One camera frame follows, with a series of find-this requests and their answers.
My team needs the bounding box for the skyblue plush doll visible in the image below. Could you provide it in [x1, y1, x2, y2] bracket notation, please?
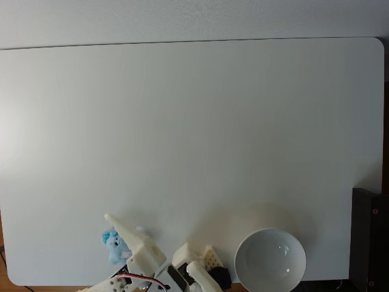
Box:
[101, 224, 152, 266]

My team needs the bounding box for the red white gripper servo cable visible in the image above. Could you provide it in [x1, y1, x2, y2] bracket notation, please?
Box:
[117, 273, 171, 290]

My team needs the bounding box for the black table clamp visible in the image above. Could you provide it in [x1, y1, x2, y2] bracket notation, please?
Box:
[209, 266, 233, 290]

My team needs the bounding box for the white ceramic bowl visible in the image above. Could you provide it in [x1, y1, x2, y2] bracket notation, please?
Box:
[233, 228, 308, 292]

